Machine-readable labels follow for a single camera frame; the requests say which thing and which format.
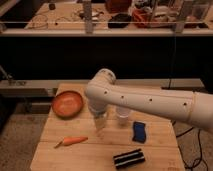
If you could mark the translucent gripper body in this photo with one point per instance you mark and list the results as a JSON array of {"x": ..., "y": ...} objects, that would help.
[{"x": 100, "y": 120}]

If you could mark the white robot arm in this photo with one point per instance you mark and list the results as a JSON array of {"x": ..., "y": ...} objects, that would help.
[{"x": 193, "y": 108}]

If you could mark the orange wooden bowl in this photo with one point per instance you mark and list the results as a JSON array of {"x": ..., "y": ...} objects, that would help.
[{"x": 67, "y": 104}]

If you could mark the blue sponge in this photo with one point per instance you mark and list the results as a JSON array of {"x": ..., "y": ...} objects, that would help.
[{"x": 139, "y": 133}]

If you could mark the black white striped block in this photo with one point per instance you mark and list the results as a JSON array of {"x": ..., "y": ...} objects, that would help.
[{"x": 130, "y": 158}]

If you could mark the black bowl on shelf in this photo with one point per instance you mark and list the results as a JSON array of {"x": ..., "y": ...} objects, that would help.
[{"x": 120, "y": 20}]

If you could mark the red container on shelf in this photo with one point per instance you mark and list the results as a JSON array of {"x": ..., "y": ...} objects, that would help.
[{"x": 142, "y": 18}]

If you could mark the grey metal post left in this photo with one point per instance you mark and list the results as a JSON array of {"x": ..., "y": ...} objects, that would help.
[{"x": 87, "y": 9}]

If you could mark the grey metal post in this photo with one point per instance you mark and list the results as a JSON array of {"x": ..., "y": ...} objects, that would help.
[
  {"x": 185, "y": 10},
  {"x": 87, "y": 9}
]

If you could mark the grey metal post right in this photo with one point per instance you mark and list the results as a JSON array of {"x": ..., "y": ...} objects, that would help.
[{"x": 185, "y": 10}]

